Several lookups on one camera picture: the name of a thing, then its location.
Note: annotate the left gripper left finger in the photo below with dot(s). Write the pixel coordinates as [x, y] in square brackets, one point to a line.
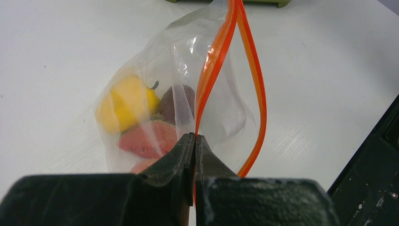
[161, 195]

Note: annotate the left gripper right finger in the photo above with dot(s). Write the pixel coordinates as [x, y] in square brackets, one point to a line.
[225, 199]

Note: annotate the peach fruit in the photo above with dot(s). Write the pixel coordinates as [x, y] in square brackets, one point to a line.
[142, 165]

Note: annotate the watermelon slice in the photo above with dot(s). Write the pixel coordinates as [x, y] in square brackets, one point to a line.
[152, 139]

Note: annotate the dark purple plum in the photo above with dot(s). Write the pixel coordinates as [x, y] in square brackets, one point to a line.
[177, 105]

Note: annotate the yellow bell pepper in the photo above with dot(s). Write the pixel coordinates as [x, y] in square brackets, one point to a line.
[129, 102]

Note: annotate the clear zip bag orange zipper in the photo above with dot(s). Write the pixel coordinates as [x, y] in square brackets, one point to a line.
[212, 50]

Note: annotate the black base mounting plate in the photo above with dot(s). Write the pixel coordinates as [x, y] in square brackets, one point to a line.
[366, 192]

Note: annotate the olive green plastic bin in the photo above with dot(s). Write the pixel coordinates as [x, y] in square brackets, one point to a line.
[276, 3]

